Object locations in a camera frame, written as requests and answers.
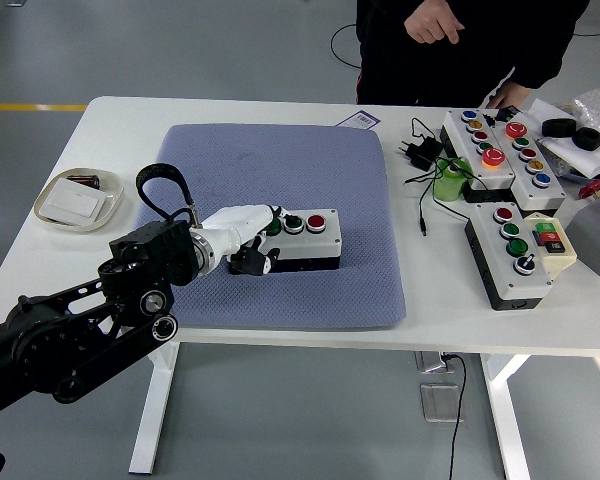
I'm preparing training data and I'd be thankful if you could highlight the person's left hand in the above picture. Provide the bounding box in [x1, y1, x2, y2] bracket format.
[481, 82, 534, 111]

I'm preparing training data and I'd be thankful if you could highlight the person's right hand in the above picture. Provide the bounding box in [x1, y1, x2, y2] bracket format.
[403, 0, 465, 46]

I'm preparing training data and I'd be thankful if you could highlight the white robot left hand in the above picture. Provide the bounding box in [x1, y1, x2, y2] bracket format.
[199, 202, 301, 278]

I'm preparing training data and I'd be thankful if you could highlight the four-button control box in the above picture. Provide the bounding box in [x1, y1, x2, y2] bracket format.
[464, 202, 555, 312]
[259, 208, 342, 274]

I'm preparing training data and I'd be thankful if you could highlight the five-button control box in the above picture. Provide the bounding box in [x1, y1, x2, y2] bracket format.
[489, 112, 567, 212]
[439, 108, 519, 204]

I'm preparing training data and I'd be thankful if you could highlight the small black connector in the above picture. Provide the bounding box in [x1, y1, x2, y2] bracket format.
[484, 104, 521, 126]

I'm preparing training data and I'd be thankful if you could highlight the person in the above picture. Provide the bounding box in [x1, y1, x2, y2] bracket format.
[354, 0, 591, 109]

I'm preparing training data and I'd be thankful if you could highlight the clear bubble wrap bag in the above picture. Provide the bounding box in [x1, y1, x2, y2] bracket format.
[559, 88, 600, 136]

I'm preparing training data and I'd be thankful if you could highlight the grey-blue textured mat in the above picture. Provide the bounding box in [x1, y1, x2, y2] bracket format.
[135, 122, 409, 331]

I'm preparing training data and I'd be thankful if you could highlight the white paper sheet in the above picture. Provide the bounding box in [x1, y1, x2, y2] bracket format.
[527, 98, 600, 180]

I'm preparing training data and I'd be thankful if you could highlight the black power adapter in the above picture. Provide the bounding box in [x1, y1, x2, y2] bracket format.
[398, 134, 446, 172]

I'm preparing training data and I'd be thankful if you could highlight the green tape roll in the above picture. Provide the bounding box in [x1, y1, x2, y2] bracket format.
[432, 156, 474, 203]

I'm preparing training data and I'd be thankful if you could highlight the purple label card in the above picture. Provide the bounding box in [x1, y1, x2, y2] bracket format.
[338, 109, 381, 130]

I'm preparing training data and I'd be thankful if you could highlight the dark red small item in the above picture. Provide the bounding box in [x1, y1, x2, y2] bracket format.
[65, 173, 102, 190]

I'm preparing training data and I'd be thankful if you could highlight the grey block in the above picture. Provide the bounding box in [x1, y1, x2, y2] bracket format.
[564, 192, 600, 277]

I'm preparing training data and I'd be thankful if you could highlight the cream oval tray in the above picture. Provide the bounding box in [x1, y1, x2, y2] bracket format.
[33, 167, 126, 235]

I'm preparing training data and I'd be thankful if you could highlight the white table leg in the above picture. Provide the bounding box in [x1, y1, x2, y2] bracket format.
[479, 353, 531, 480]
[128, 341, 181, 475]

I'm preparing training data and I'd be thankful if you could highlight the yellow floor tape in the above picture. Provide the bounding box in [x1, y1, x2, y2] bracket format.
[0, 102, 89, 112]

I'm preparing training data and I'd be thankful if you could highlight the silver floor socket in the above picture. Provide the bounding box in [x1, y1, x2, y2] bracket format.
[419, 382, 465, 424]
[414, 351, 456, 374]

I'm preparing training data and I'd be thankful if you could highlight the black foam ring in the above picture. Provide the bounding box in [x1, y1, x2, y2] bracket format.
[572, 126, 600, 151]
[541, 117, 579, 138]

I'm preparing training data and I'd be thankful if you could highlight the tangled black floor cable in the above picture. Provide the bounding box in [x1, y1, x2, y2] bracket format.
[329, 23, 362, 69]

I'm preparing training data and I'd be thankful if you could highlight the black adapter cord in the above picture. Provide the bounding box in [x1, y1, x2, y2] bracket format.
[404, 117, 491, 239]

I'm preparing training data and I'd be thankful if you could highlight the white wall switch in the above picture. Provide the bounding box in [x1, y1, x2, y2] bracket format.
[44, 178, 109, 221]

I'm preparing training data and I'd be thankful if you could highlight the cream red-green push switch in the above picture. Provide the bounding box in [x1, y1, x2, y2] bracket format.
[523, 212, 579, 279]

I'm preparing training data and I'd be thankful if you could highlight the black socket cable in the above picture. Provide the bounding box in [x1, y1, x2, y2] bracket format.
[442, 353, 469, 480]

